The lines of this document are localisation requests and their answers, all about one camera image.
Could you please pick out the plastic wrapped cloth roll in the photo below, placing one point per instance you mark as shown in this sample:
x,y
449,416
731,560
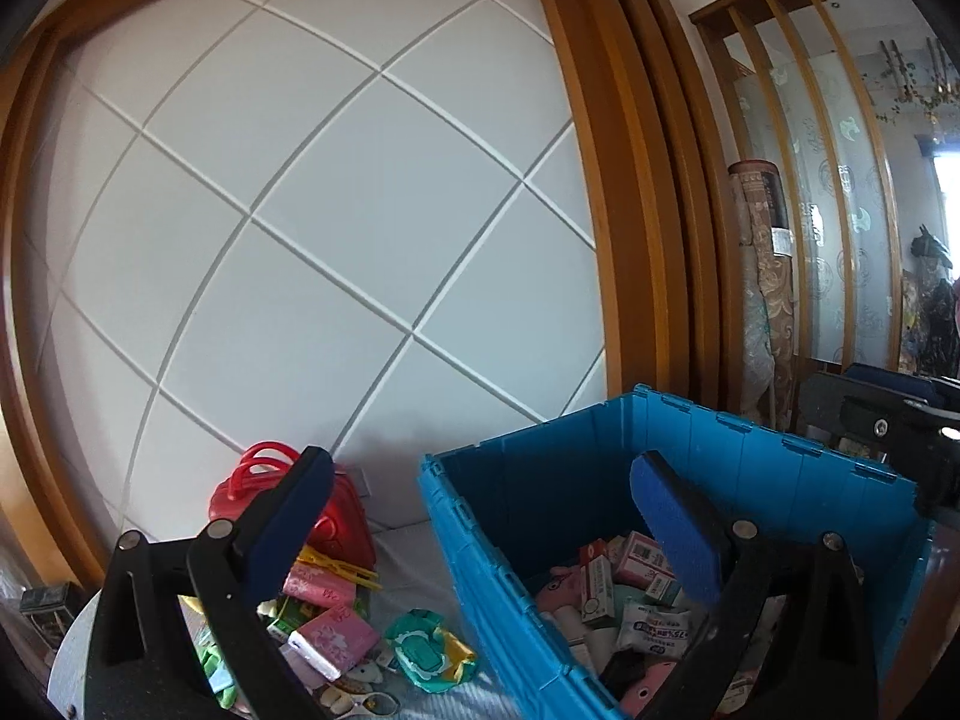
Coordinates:
x,y
756,360

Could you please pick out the dark horse figurine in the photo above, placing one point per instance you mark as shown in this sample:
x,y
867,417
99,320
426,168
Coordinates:
x,y
930,247

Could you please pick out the green wet wipe pack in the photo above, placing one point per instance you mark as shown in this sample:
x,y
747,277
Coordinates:
x,y
424,652

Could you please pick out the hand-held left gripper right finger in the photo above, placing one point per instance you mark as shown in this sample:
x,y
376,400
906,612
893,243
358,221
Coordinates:
x,y
675,525

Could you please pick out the pink white box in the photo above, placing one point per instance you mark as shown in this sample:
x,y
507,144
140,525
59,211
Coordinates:
x,y
641,559

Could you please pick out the pink pig plush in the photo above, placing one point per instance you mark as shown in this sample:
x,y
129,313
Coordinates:
x,y
649,688
559,589

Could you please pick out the wooden door frame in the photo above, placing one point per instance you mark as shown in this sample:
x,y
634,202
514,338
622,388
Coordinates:
x,y
600,127

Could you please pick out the green plastic toy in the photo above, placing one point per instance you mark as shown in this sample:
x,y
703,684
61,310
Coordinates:
x,y
217,671

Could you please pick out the small green white carton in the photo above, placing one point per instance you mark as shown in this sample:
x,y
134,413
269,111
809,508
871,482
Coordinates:
x,y
289,621

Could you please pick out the small dark box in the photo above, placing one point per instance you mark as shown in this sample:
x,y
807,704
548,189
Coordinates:
x,y
46,606

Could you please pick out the white tissue pack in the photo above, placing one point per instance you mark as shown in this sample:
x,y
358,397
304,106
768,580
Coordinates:
x,y
656,628

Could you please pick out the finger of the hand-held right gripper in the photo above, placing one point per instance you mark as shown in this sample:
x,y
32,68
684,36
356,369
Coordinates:
x,y
892,380
862,420

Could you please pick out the blue plastic crate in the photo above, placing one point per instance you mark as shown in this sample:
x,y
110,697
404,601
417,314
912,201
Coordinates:
x,y
510,525

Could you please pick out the pink tissue pack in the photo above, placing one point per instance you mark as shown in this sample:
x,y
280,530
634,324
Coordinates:
x,y
319,586
337,634

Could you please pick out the rolled patterned carpet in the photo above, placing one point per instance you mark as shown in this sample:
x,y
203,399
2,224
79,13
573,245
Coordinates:
x,y
769,277

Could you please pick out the white green box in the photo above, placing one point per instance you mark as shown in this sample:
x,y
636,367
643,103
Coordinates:
x,y
598,589

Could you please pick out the bright window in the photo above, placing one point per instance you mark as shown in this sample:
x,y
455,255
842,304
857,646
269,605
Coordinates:
x,y
946,180

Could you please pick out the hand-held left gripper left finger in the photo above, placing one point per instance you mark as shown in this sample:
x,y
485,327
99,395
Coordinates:
x,y
289,517

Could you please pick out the wooden slatted glass partition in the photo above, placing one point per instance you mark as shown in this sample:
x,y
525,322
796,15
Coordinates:
x,y
832,240

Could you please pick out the patterned cloth pile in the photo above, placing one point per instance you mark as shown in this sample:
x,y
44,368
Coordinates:
x,y
930,322

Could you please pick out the red toy handbag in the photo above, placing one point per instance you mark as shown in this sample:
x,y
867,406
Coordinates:
x,y
341,532

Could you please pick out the yellow clothespin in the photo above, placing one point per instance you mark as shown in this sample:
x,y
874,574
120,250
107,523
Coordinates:
x,y
337,566

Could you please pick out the hanging chandelier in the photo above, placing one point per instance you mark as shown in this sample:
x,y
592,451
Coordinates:
x,y
911,82

